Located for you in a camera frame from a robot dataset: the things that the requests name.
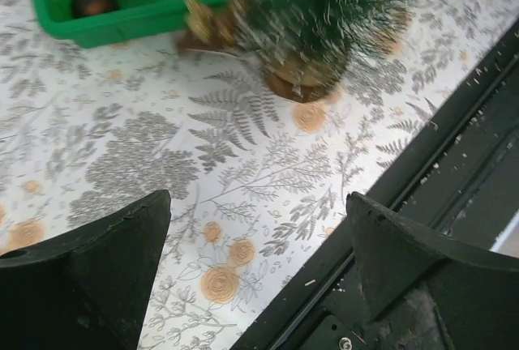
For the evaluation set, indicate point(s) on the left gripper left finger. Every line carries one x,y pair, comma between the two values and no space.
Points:
88,288

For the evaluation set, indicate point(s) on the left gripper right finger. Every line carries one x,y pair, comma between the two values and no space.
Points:
424,290

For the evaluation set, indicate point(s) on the brown ribbon bow decoration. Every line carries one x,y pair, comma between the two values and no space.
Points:
213,30

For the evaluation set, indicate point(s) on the small frosted christmas tree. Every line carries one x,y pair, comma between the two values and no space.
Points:
305,46

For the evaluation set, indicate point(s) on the floral patterned table mat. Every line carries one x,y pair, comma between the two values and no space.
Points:
257,182

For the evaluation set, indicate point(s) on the dark brown ball ornament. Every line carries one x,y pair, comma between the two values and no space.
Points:
86,8

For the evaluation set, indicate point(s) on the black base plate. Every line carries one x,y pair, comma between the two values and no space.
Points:
459,177

